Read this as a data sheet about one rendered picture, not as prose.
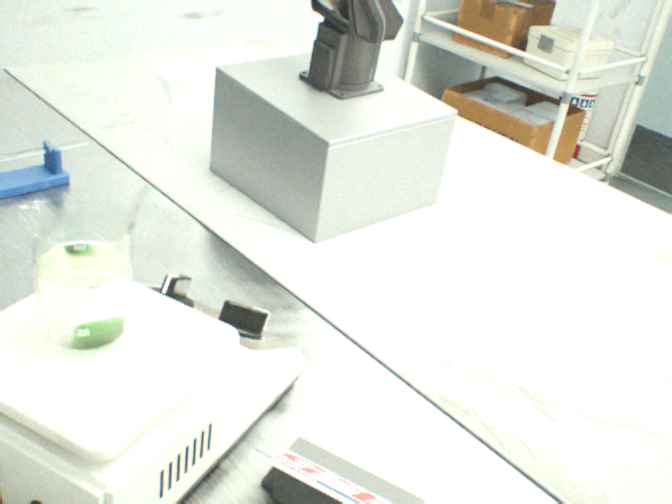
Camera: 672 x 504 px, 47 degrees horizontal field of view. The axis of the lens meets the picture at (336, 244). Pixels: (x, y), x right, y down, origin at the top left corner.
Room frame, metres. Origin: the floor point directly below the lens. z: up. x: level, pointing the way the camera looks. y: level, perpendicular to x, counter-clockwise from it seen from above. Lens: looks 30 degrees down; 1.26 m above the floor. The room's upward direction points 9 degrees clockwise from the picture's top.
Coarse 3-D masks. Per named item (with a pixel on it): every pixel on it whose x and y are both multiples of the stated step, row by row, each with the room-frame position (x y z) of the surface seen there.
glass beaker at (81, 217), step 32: (32, 224) 0.34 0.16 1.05; (64, 224) 0.36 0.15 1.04; (96, 224) 0.36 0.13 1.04; (128, 224) 0.35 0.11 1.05; (32, 256) 0.32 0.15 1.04; (64, 256) 0.31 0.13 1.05; (96, 256) 0.32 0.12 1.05; (128, 256) 0.34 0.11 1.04; (64, 288) 0.31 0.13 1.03; (96, 288) 0.32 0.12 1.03; (128, 288) 0.34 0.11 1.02; (64, 320) 0.31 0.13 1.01; (96, 320) 0.32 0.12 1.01; (128, 320) 0.34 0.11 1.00; (64, 352) 0.31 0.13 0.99; (96, 352) 0.32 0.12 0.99
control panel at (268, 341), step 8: (200, 304) 0.45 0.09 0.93; (208, 312) 0.44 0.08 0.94; (216, 312) 0.45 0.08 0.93; (240, 336) 0.40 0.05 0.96; (264, 336) 0.42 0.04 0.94; (272, 336) 0.43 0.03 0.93; (240, 344) 0.38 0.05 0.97; (248, 344) 0.38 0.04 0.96; (256, 344) 0.39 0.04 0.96; (264, 344) 0.40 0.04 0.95; (272, 344) 0.41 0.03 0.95; (280, 344) 0.41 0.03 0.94; (288, 344) 0.42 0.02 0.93
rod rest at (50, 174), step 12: (48, 144) 0.67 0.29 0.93; (48, 156) 0.67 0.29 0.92; (60, 156) 0.66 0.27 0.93; (24, 168) 0.66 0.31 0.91; (36, 168) 0.67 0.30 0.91; (48, 168) 0.67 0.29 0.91; (60, 168) 0.66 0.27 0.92; (0, 180) 0.63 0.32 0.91; (12, 180) 0.64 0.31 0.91; (24, 180) 0.64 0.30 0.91; (36, 180) 0.64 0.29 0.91; (48, 180) 0.65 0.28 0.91; (60, 180) 0.66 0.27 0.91; (0, 192) 0.61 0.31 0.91; (12, 192) 0.62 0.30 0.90; (24, 192) 0.63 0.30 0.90
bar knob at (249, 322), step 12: (228, 300) 0.42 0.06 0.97; (228, 312) 0.41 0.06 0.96; (240, 312) 0.41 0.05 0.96; (252, 312) 0.42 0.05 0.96; (264, 312) 0.42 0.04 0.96; (228, 324) 0.40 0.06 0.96; (240, 324) 0.41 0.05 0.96; (252, 324) 0.41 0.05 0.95; (264, 324) 0.42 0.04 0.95; (252, 336) 0.40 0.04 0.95
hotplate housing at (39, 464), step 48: (240, 384) 0.35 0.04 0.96; (288, 384) 0.41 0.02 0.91; (0, 432) 0.28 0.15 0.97; (144, 432) 0.29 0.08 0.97; (192, 432) 0.31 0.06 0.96; (240, 432) 0.35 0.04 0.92; (0, 480) 0.27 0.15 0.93; (48, 480) 0.26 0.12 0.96; (96, 480) 0.25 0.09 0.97; (144, 480) 0.27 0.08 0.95; (192, 480) 0.31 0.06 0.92
